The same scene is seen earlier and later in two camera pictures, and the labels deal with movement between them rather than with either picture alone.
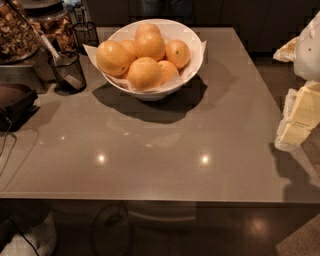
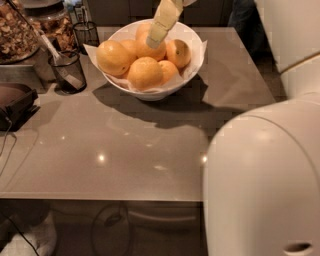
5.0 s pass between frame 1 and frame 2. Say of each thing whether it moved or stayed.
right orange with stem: stayed
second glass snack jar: stayed
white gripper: moved
